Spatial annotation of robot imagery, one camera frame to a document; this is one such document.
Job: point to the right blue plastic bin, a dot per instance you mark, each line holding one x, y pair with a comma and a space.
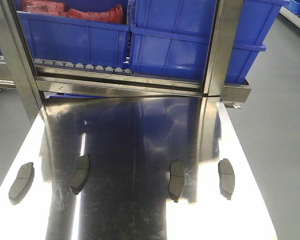
171, 38

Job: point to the stainless steel rack frame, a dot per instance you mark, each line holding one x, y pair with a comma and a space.
32, 81

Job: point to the left blue plastic bin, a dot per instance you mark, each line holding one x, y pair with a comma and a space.
60, 38

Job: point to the blue plastic bin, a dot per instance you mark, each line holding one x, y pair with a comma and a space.
171, 38
60, 38

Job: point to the grey brake pad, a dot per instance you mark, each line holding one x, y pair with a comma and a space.
176, 181
81, 174
226, 178
22, 183

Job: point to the red bubble wrap bag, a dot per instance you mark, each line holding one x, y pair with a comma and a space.
57, 8

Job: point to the grey roller track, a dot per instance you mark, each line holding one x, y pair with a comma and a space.
79, 65

